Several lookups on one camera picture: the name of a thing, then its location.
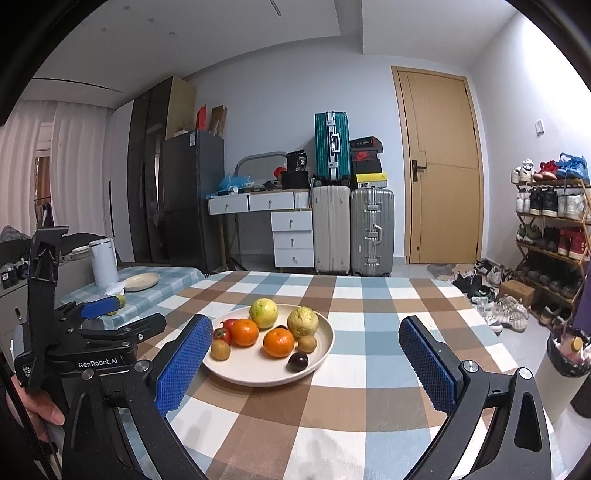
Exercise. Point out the smooth yellow-green guava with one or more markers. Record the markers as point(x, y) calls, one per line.
point(263, 313)

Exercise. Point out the silver ribbed suitcase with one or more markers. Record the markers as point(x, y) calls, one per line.
point(371, 230)

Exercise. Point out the scattered loose sneakers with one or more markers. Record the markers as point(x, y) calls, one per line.
point(508, 314)

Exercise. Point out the rough pale yellow guava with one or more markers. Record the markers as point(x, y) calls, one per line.
point(303, 321)

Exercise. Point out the person's left hand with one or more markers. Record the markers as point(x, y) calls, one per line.
point(39, 408)

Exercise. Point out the teal suitcase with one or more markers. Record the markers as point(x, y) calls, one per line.
point(332, 147)

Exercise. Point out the orange mandarin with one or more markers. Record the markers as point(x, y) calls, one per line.
point(244, 332)
point(279, 342)

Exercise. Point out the brown cardboard package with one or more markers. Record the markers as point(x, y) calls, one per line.
point(218, 121)

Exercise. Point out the person's left forearm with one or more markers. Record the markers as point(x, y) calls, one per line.
point(18, 454)

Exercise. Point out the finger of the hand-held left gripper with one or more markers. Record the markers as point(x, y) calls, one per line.
point(99, 308)
point(129, 328)

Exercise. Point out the white electric kettle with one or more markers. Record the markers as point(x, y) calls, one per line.
point(104, 263)

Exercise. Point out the blue plastic bag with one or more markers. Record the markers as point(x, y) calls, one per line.
point(231, 182)

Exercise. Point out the grey arched frame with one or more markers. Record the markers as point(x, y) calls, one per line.
point(258, 154)

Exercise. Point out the small yellow-green fruit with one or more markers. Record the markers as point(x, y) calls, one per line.
point(122, 301)

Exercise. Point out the red box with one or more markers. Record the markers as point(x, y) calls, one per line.
point(202, 119)

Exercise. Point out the small brown round fruit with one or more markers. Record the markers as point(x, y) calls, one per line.
point(220, 350)
point(307, 343)

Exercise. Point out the light blue checkered tablecloth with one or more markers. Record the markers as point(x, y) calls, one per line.
point(161, 281)

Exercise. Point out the white desk with drawers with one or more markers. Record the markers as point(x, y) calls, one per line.
point(240, 202)

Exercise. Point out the dark grey refrigerator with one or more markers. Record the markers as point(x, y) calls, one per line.
point(191, 198)

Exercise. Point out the red black shoebox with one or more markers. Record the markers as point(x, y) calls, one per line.
point(365, 155)

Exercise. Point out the white trash bin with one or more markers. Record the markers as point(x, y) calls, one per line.
point(554, 383)

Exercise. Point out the wooden shoe rack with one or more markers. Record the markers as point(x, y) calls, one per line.
point(549, 187)

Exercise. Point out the cream round plate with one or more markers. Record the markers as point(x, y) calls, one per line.
point(258, 371)

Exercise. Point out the white curtain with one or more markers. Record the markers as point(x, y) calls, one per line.
point(74, 161)

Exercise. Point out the rows of shelved shoes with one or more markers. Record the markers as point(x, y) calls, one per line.
point(549, 203)

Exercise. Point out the black printed bag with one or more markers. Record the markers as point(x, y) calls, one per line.
point(298, 160)

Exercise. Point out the dark purple plum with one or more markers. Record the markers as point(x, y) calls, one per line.
point(298, 361)

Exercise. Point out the white drawer cabinet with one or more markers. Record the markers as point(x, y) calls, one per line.
point(292, 240)

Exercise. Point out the wooden door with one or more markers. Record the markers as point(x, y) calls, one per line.
point(443, 138)

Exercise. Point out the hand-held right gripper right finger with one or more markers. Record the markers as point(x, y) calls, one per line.
point(429, 364)

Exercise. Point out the brown cardboard box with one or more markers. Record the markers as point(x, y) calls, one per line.
point(517, 293)

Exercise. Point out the white ribbed suitcase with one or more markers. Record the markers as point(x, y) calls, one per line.
point(330, 230)

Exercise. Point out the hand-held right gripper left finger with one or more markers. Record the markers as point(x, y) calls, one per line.
point(178, 364)

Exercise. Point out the dark glass wardrobe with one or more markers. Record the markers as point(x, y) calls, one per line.
point(143, 184)

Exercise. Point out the crumpled white tissue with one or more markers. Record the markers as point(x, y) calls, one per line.
point(113, 290)

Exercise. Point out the grey doormat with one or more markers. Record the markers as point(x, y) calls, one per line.
point(441, 271)

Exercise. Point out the small cream plate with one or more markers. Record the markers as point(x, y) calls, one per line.
point(141, 281)

